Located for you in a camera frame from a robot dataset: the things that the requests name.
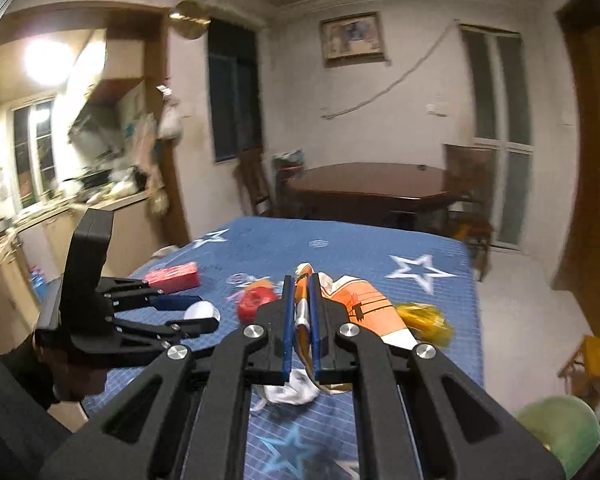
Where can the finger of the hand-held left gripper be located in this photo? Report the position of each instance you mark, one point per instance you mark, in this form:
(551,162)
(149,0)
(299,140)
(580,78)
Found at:
(175,302)
(195,327)

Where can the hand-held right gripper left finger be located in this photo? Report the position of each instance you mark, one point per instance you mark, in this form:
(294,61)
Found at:
(288,330)

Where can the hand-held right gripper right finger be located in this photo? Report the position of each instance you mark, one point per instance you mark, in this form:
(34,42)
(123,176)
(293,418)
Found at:
(315,340)

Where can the white face mask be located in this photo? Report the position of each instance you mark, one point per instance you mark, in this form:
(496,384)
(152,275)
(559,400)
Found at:
(290,392)

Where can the orange white snack packet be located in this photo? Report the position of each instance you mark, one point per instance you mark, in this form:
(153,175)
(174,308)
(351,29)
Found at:
(370,305)

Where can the green-lined trash bin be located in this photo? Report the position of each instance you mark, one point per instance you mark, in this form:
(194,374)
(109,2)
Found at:
(562,425)

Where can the person's left hand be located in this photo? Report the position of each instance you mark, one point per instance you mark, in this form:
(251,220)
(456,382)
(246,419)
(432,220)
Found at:
(75,377)

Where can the pink box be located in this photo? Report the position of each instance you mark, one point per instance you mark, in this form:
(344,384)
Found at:
(172,277)

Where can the kitchen counter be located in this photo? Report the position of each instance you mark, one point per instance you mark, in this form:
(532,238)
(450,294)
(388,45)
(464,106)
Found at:
(55,232)

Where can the red apple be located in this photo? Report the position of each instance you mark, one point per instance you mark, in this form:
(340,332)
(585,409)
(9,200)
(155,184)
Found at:
(254,305)

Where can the blue water jug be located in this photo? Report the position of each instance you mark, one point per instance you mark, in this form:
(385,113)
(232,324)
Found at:
(37,282)

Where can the black wok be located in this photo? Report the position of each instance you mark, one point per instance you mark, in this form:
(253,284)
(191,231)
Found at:
(92,177)

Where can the hanging mesh bag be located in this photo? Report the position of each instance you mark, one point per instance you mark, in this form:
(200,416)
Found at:
(159,200)

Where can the blue star-print tablecloth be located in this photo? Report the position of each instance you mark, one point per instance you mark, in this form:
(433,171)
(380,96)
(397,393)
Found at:
(355,255)

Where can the yellow wrapped mooncake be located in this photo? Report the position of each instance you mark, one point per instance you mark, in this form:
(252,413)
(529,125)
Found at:
(425,320)

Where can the kitchen window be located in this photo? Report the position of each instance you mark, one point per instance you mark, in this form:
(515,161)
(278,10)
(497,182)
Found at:
(32,152)

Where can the hanging cloth bag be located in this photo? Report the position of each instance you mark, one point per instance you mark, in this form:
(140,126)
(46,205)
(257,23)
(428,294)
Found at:
(147,145)

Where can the range hood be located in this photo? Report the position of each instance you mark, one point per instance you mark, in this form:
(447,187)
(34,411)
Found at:
(92,120)

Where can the dark wooden chair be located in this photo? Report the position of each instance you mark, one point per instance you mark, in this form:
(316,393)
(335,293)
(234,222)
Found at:
(252,180)
(467,175)

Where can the white hanging plastic bag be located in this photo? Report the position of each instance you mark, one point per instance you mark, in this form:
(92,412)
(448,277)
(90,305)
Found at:
(170,122)

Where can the dark wooden dining table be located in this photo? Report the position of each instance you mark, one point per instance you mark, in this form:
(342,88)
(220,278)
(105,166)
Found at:
(370,185)

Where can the dark storage basket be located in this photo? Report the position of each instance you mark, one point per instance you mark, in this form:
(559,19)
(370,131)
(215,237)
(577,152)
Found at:
(290,162)

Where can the ceiling light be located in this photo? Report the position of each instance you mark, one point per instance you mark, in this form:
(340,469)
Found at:
(47,62)

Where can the dark window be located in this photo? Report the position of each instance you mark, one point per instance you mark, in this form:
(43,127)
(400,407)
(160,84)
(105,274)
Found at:
(232,95)

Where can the small yellow wooden chair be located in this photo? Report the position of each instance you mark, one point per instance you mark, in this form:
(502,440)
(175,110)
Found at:
(587,360)

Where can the white glass double door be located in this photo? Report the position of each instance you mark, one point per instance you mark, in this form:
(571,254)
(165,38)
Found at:
(500,135)

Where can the brown wooden door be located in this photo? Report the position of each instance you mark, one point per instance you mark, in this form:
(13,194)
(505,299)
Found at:
(595,160)

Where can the wooden doorway frame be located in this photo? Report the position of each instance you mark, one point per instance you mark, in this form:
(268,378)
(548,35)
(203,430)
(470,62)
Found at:
(172,185)

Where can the white light switch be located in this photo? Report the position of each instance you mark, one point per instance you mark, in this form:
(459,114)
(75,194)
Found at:
(437,109)

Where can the gold round wall clock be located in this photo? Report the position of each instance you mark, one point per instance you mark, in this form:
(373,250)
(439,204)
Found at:
(190,17)

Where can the framed wall picture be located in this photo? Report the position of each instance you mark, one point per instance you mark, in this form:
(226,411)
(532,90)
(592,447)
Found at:
(352,37)

